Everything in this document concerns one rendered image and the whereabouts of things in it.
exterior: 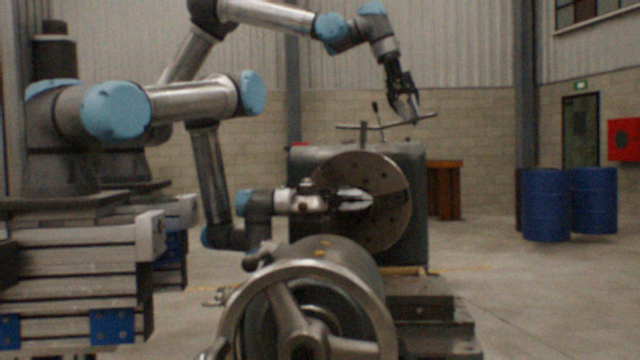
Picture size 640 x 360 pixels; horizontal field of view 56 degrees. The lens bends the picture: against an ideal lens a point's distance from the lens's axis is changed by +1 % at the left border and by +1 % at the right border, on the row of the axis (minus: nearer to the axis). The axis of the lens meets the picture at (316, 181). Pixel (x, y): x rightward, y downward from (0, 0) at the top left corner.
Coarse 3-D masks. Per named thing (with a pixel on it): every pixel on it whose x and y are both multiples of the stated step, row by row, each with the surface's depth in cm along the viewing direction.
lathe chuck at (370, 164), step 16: (336, 160) 175; (352, 160) 175; (368, 160) 174; (384, 160) 174; (320, 176) 176; (352, 176) 175; (368, 176) 175; (384, 176) 175; (400, 176) 174; (384, 208) 175; (400, 208) 174; (336, 224) 176; (368, 224) 175; (384, 224) 175; (400, 224) 174; (368, 240) 176; (384, 240) 175
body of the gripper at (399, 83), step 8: (384, 56) 163; (392, 56) 163; (392, 64) 164; (392, 72) 166; (400, 72) 164; (408, 72) 164; (392, 80) 165; (400, 80) 165; (408, 80) 164; (392, 88) 166; (400, 88) 165; (408, 88) 164; (392, 96) 170
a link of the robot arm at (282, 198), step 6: (276, 192) 158; (282, 192) 158; (288, 192) 158; (276, 198) 157; (282, 198) 157; (288, 198) 157; (276, 204) 157; (282, 204) 157; (288, 204) 157; (276, 210) 158; (282, 210) 157; (282, 216) 160
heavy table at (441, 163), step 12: (432, 168) 1074; (444, 168) 985; (456, 168) 990; (432, 180) 1076; (444, 180) 987; (456, 180) 991; (432, 192) 1078; (444, 192) 988; (456, 192) 992; (432, 204) 1081; (444, 204) 989; (456, 204) 993; (444, 216) 990; (456, 216) 994
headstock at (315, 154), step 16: (352, 144) 195; (368, 144) 194; (384, 144) 193; (400, 144) 192; (416, 144) 191; (288, 160) 193; (304, 160) 192; (320, 160) 191; (400, 160) 189; (416, 160) 188; (288, 176) 193; (304, 176) 192; (416, 176) 189; (416, 192) 189; (416, 208) 189; (288, 224) 195; (416, 224) 189; (400, 240) 190; (416, 240) 190; (384, 256) 191; (400, 256) 190; (416, 256) 190
